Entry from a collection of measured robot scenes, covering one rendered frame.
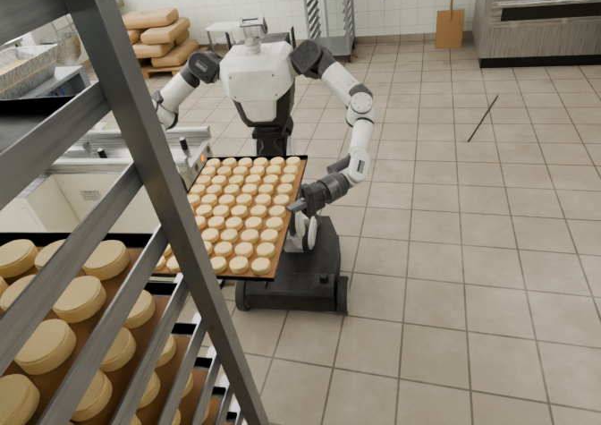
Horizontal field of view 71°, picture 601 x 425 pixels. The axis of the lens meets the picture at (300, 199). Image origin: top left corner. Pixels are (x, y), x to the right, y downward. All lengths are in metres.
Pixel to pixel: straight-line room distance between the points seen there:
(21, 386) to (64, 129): 0.22
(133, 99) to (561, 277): 2.42
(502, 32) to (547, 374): 3.48
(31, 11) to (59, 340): 0.28
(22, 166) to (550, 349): 2.19
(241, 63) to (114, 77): 1.22
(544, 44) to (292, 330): 3.83
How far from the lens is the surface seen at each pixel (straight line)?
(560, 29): 4.99
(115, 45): 0.43
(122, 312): 0.48
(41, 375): 0.48
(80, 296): 0.50
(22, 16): 0.40
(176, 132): 2.25
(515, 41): 4.94
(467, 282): 2.47
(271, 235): 1.21
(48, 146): 0.39
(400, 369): 2.11
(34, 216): 2.34
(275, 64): 1.59
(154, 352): 0.54
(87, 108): 0.43
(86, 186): 2.31
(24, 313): 0.38
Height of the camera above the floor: 1.82
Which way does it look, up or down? 37 degrees down
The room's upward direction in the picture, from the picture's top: 9 degrees counter-clockwise
